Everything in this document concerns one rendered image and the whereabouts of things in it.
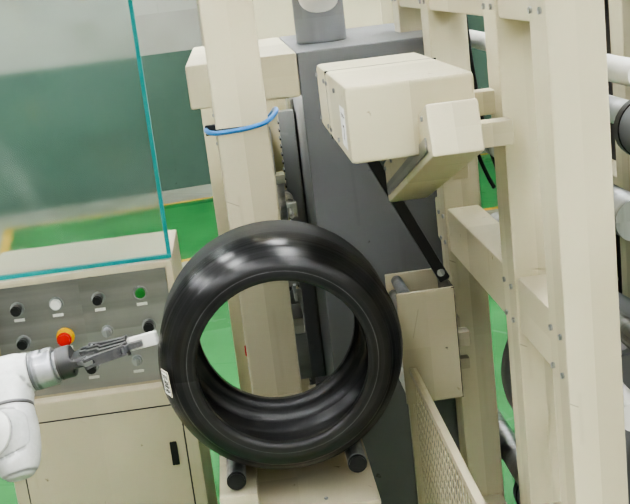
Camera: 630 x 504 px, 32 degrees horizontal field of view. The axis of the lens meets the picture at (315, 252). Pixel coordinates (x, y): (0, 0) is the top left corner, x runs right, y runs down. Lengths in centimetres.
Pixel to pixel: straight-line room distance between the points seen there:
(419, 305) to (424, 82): 82
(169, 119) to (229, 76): 871
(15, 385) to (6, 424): 11
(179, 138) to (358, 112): 937
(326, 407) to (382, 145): 89
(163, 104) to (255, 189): 867
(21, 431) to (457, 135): 115
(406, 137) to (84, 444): 158
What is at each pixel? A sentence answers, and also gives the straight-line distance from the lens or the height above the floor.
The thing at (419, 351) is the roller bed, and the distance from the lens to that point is 279.
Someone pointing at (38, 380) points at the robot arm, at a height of 118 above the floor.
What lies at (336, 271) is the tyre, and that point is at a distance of 239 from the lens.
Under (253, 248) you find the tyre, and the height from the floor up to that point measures 143.
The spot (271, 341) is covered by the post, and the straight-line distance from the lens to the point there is 281.
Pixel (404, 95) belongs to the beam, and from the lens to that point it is 208.
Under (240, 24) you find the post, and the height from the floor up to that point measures 190.
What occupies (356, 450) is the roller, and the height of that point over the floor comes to 92.
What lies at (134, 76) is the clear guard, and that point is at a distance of 303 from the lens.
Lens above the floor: 199
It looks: 14 degrees down
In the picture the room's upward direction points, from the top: 7 degrees counter-clockwise
